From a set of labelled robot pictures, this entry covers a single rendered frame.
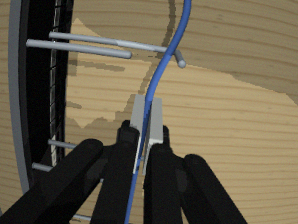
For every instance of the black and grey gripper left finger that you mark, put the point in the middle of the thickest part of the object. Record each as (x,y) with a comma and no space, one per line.
(59,194)

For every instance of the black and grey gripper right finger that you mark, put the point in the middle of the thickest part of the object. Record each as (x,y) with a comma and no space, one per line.
(163,169)

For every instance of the blue cable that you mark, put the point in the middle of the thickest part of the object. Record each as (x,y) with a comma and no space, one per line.
(150,93)

